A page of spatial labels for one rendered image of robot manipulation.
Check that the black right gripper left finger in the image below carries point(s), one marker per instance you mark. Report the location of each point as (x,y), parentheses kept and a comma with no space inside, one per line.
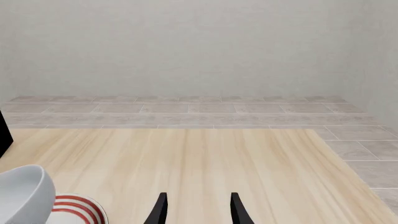
(159,212)

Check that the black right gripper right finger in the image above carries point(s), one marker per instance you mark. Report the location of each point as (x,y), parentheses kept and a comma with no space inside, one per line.
(238,213)

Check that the white plate with red rings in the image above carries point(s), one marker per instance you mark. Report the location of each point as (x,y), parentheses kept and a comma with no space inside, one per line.
(81,210)

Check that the white bowl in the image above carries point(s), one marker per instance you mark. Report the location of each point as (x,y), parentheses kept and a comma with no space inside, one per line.
(25,193)

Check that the black microwave oven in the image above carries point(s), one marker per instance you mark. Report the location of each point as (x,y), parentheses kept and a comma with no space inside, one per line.
(4,135)

